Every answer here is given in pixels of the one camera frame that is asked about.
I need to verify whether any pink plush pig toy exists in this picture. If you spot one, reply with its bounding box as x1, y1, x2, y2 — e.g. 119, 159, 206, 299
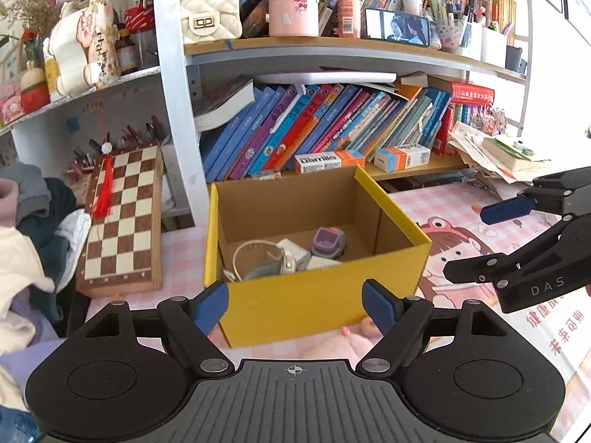
300, 317, 383, 368

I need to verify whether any cream wrist watch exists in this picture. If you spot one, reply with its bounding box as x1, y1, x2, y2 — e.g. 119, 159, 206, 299
223, 239, 297, 282

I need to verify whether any purple grey toy truck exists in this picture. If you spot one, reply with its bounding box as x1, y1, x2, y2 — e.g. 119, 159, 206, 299
311, 227, 346, 260

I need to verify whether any white power adapter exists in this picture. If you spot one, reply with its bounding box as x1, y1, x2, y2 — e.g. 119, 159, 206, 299
277, 238, 311, 271

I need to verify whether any white sponge block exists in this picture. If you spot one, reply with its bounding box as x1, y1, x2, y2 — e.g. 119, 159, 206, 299
305, 255, 342, 271

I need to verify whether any stack of papers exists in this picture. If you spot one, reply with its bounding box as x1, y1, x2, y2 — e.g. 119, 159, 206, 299
449, 123, 552, 184

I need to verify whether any wooden chess board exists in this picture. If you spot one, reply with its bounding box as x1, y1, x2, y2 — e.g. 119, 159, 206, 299
75, 142, 163, 298

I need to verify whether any yellow cardboard box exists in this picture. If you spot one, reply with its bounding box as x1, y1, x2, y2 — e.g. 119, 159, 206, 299
204, 167, 432, 348

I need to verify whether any red tassel charm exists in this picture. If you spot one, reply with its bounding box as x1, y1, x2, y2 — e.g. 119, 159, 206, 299
92, 140, 113, 219

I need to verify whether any red dictionary book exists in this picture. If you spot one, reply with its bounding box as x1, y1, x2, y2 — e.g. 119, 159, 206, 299
429, 77, 495, 156

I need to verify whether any pile of clothes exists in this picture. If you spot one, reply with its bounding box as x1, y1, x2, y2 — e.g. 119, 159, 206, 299
1, 162, 91, 412

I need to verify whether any orange white usmile box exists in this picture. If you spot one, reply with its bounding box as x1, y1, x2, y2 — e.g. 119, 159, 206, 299
294, 150, 366, 174

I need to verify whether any row of leaning books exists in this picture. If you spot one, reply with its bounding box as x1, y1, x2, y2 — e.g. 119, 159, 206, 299
200, 83, 451, 182

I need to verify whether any blue water bottle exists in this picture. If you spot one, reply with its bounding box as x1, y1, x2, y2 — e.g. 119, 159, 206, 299
0, 407, 42, 443

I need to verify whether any smartphone with video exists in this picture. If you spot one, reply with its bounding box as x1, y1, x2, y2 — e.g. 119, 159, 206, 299
366, 8, 431, 47

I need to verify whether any orange lotion bottle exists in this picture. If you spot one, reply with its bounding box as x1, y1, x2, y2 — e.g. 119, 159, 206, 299
338, 0, 361, 39

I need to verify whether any white lucky cat figure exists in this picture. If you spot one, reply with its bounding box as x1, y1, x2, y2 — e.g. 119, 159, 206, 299
48, 0, 121, 97

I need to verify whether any cream quilted handbag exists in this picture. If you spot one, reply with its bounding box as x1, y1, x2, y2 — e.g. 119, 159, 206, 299
179, 0, 242, 45

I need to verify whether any white bookshelf frame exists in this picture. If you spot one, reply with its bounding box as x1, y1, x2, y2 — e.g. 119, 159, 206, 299
1, 0, 529, 224

